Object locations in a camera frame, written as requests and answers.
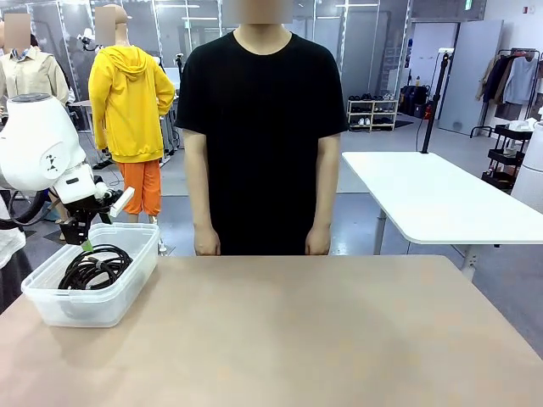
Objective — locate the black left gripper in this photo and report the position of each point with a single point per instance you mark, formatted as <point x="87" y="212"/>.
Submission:
<point x="78" y="224"/>

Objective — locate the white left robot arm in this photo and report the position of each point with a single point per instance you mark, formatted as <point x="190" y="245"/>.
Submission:
<point x="34" y="144"/>

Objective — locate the person's right forearm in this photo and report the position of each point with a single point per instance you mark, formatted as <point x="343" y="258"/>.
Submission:
<point x="203" y="199"/>

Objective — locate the person's left forearm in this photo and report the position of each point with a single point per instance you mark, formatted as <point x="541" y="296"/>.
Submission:
<point x="324" y="199"/>

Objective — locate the person's right hand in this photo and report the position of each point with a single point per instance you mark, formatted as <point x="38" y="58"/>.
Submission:
<point x="208" y="242"/>

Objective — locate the person's left hand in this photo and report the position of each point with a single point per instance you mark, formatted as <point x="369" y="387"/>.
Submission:
<point x="318" y="242"/>

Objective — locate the clear plastic storage container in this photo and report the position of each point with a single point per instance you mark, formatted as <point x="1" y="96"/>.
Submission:
<point x="85" y="313"/>

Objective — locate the orange shorts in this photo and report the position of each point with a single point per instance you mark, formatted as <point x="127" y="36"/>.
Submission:
<point x="142" y="178"/>

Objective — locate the person in black T-shirt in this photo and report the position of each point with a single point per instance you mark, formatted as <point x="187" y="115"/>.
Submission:
<point x="263" y="148"/>

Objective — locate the mannequin wearing beige shirt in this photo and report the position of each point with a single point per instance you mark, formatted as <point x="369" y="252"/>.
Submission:
<point x="19" y="51"/>

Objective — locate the mannequin wearing yellow hoodie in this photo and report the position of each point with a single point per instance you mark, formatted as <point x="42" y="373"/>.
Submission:
<point x="123" y="40"/>

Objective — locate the white shoe rack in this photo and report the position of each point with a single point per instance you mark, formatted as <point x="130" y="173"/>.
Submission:
<point x="372" y="114"/>

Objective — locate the white side table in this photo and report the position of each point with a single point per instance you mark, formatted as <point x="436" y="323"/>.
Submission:
<point x="424" y="191"/>

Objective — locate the black bags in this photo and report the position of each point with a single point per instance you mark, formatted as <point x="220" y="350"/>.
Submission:
<point x="411" y="102"/>

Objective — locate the black utility cart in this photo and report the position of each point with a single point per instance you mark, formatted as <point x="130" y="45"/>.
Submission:
<point x="507" y="157"/>

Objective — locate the beige hanging coat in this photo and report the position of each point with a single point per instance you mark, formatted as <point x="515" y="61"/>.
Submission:
<point x="487" y="80"/>

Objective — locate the dark hanging jacket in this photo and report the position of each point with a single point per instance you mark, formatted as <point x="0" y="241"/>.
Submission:
<point x="498" y="80"/>

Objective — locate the white cylindrical appliance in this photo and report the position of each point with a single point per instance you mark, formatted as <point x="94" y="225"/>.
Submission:
<point x="532" y="169"/>

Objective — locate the light blue hanging shirt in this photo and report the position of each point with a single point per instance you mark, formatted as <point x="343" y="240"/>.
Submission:
<point x="521" y="82"/>

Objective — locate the black garment rack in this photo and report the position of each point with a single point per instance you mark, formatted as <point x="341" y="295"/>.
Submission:
<point x="509" y="51"/>

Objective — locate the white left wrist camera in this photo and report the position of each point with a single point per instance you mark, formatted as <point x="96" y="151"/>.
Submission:
<point x="123" y="201"/>

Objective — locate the black camera pole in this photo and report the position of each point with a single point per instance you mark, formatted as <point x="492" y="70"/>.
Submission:
<point x="432" y="110"/>

